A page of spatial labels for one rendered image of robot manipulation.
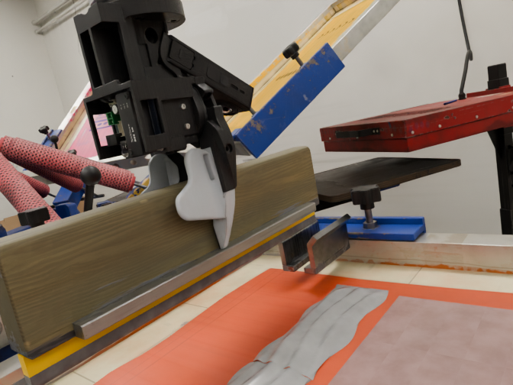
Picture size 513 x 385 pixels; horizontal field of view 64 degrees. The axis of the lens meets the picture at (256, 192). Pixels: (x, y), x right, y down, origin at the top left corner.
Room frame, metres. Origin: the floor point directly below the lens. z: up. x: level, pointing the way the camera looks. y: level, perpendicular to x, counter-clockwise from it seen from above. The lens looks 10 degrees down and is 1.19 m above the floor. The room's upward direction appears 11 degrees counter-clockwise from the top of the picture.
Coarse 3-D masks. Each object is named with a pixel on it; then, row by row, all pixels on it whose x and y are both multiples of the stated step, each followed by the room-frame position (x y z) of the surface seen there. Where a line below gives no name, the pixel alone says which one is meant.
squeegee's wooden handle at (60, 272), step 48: (240, 192) 0.40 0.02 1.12; (288, 192) 0.46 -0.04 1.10; (0, 240) 0.25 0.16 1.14; (48, 240) 0.26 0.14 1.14; (96, 240) 0.28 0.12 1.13; (144, 240) 0.31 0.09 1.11; (192, 240) 0.34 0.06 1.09; (0, 288) 0.24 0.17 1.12; (48, 288) 0.25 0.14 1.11; (96, 288) 0.27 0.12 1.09; (48, 336) 0.25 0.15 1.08
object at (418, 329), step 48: (240, 288) 0.56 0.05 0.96; (288, 288) 0.52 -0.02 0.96; (384, 288) 0.47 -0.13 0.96; (432, 288) 0.44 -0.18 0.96; (192, 336) 0.45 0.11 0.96; (240, 336) 0.42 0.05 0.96; (384, 336) 0.37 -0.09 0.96; (432, 336) 0.35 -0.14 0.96; (480, 336) 0.34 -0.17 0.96; (336, 384) 0.31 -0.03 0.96; (384, 384) 0.30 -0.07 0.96; (432, 384) 0.29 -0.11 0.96; (480, 384) 0.28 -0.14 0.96
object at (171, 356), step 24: (144, 360) 0.41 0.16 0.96; (168, 360) 0.40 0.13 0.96; (192, 360) 0.39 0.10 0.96; (216, 360) 0.39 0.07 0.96; (240, 360) 0.38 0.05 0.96; (96, 384) 0.39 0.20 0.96; (120, 384) 0.38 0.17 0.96; (144, 384) 0.37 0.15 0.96; (168, 384) 0.36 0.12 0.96; (192, 384) 0.35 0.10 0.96; (216, 384) 0.35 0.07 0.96; (312, 384) 0.32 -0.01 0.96
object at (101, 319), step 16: (304, 208) 0.46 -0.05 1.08; (272, 224) 0.41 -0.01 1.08; (288, 224) 0.43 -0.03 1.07; (240, 240) 0.37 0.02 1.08; (256, 240) 0.39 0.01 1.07; (208, 256) 0.34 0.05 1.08; (224, 256) 0.35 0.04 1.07; (176, 272) 0.32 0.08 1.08; (192, 272) 0.32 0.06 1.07; (144, 288) 0.30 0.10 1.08; (160, 288) 0.30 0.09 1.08; (176, 288) 0.31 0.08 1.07; (112, 304) 0.28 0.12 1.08; (128, 304) 0.28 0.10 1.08; (144, 304) 0.28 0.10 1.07; (80, 320) 0.26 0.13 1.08; (96, 320) 0.26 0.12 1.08; (112, 320) 0.26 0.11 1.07; (80, 336) 0.25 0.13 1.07
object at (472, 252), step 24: (360, 240) 0.56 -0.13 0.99; (384, 240) 0.54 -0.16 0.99; (432, 240) 0.50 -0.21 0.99; (456, 240) 0.49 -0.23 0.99; (480, 240) 0.47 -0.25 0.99; (504, 240) 0.46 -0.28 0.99; (408, 264) 0.52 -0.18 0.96; (432, 264) 0.50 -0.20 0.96; (456, 264) 0.48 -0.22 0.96; (480, 264) 0.46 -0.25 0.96; (504, 264) 0.44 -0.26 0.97; (0, 384) 0.37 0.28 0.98; (48, 384) 0.40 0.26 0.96
